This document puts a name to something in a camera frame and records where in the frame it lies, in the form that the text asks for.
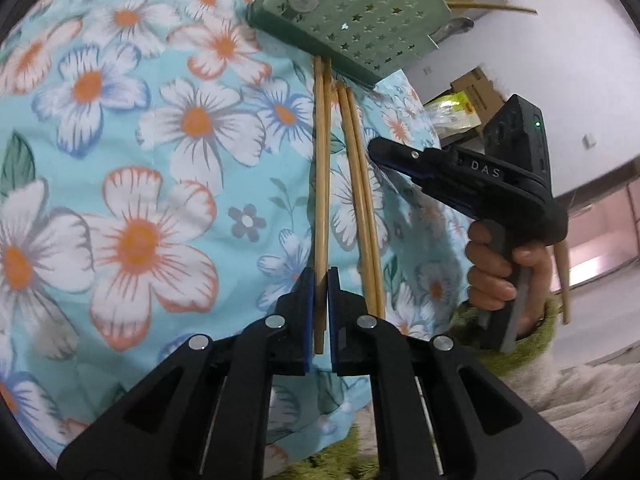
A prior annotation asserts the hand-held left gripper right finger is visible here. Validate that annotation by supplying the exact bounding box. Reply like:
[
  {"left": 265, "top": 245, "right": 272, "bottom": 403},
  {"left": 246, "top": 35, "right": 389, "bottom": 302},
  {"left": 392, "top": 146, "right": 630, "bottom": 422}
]
[{"left": 327, "top": 266, "right": 587, "bottom": 480}]

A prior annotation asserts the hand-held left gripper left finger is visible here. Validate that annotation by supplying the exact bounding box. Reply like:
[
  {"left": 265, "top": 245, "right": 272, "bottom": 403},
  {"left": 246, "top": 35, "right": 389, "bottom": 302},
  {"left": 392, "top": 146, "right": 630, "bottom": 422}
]
[{"left": 57, "top": 267, "right": 317, "bottom": 480}]

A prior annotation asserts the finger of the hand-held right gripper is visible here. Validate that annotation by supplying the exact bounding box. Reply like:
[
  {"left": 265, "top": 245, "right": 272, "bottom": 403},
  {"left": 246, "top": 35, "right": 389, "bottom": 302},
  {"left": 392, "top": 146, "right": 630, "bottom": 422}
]
[{"left": 369, "top": 137, "right": 453, "bottom": 188}]

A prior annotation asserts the green plastic utensil holder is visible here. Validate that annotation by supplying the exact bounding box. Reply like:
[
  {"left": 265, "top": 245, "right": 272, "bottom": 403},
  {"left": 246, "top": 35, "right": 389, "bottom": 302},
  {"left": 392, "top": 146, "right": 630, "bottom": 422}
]
[{"left": 246, "top": 0, "right": 453, "bottom": 90}]

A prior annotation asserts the metal ladle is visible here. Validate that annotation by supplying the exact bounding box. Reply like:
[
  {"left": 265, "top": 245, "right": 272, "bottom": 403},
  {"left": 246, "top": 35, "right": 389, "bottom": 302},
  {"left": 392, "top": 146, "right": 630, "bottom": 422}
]
[{"left": 430, "top": 16, "right": 475, "bottom": 43}]

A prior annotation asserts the person's right hand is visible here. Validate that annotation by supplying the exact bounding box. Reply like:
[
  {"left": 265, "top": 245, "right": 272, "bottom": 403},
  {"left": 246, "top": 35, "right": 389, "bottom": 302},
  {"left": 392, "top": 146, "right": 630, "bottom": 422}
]
[{"left": 466, "top": 221, "right": 552, "bottom": 339}]

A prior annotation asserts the yellow white rice bag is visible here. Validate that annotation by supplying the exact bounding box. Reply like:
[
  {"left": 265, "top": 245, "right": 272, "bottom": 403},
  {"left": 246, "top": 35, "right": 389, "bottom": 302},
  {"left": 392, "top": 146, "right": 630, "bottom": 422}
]
[{"left": 424, "top": 92, "right": 483, "bottom": 133}]

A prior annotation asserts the large cardboard box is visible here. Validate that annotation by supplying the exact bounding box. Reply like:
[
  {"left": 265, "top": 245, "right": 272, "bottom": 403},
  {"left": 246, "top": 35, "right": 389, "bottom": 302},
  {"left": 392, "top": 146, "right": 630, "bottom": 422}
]
[{"left": 449, "top": 66, "right": 507, "bottom": 111}]

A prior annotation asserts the light wooden chair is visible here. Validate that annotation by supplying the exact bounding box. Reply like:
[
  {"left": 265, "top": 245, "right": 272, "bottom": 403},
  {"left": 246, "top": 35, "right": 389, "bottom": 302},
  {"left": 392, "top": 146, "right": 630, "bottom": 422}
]
[{"left": 552, "top": 242, "right": 572, "bottom": 326}]

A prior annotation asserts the green fleece garment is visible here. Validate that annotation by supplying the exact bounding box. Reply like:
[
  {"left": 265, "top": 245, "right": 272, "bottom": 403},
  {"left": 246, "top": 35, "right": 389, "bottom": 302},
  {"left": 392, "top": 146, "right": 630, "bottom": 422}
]
[{"left": 277, "top": 422, "right": 386, "bottom": 480}]

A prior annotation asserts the floral blue blanket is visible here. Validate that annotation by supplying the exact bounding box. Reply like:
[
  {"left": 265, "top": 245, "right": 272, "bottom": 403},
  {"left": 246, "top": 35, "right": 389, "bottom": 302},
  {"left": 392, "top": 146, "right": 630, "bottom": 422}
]
[{"left": 0, "top": 0, "right": 481, "bottom": 476}]

